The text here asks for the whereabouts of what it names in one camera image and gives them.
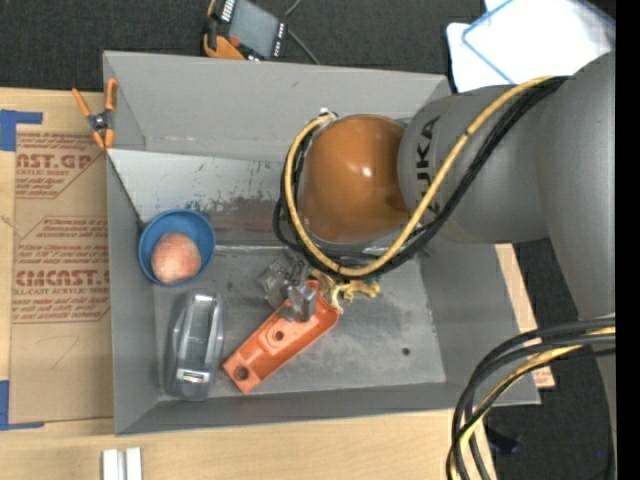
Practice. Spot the orange flat block with holes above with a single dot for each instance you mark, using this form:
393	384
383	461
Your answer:
270	350

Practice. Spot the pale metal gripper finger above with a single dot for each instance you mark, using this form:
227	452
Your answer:
301	302
274	280

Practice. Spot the clear plastic tape dispenser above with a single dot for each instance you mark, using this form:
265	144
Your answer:
192	348

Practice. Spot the pink-yellow peach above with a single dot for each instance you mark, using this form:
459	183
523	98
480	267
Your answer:
176	258

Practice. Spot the grey metal bin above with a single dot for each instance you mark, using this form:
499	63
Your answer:
370	338

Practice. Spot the brown cardboard board red print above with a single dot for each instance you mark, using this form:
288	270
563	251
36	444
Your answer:
60	358

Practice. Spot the blue bowl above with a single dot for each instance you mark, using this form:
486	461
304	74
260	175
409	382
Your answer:
190	225

